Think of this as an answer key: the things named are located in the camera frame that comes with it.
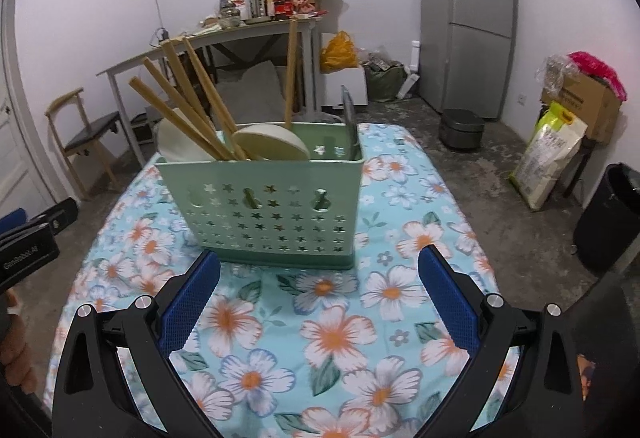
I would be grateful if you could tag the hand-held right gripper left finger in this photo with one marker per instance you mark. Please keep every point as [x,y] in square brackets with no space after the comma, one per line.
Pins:
[192,303]

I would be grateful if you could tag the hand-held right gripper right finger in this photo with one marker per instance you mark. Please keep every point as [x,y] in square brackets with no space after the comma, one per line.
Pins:
[447,298]

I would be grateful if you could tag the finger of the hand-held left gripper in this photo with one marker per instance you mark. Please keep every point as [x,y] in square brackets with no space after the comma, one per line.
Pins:
[60,215]
[12,219]

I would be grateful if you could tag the green plastic utensil holder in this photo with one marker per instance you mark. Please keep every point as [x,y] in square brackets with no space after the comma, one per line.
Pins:
[260,228]

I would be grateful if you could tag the white ceramic spoon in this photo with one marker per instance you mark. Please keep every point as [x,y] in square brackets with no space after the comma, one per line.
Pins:
[180,138]

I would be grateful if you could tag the bamboo chopstick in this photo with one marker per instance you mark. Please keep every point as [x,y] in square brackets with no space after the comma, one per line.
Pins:
[165,110]
[184,78]
[170,89]
[291,68]
[212,93]

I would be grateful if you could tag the person's left hand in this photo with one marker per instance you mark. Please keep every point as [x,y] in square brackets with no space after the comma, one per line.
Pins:
[17,358]

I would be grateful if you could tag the white door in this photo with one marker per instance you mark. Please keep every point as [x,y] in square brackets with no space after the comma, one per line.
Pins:
[15,143]

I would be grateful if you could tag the wooden chair with dark seat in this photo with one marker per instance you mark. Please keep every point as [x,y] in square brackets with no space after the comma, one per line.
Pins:
[92,130]

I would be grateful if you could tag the floral blue blanket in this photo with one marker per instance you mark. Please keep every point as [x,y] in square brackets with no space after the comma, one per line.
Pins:
[320,328]

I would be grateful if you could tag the dark rice cooker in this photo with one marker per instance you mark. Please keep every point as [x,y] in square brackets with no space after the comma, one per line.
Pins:
[460,128]

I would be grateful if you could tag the white and yellow rice bag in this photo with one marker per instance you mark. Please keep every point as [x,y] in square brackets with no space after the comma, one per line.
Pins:
[545,158]

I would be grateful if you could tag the beige round spoon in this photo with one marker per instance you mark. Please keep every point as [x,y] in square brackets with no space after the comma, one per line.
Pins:
[270,143]

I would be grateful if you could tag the black trash bin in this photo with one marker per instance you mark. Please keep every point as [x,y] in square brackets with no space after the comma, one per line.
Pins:
[610,218]

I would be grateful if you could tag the metal spoon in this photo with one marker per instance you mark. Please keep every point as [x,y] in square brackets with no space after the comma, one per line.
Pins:
[348,113]

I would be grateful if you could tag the flat white carton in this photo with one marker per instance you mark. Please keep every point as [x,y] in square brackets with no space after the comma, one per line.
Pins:
[408,85]

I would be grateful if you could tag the white sack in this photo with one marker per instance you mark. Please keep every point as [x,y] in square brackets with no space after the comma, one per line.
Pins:
[250,93]

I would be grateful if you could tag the green trash bag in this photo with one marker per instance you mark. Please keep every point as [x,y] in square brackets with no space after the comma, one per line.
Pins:
[385,80]

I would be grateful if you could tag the white box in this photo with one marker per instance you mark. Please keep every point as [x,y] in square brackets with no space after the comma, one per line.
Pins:
[345,88]

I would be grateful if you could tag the large printed cardboard box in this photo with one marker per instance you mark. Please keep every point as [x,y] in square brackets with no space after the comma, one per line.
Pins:
[585,103]

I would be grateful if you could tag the white long table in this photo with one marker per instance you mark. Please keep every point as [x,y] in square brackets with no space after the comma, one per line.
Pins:
[225,35]

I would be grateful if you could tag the tall white carton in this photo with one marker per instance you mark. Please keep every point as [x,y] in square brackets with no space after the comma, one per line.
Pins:
[416,55]

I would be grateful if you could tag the clear crinkled plastic bag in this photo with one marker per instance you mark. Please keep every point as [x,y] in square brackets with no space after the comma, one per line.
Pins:
[555,70]

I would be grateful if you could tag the yellow plastic bag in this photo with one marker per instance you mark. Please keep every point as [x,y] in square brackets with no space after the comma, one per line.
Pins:
[340,53]

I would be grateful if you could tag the pink plastic bag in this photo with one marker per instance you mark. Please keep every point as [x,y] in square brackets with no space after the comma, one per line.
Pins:
[595,68]

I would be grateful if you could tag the grey refrigerator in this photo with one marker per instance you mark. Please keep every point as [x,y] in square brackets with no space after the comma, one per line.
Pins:
[465,18]

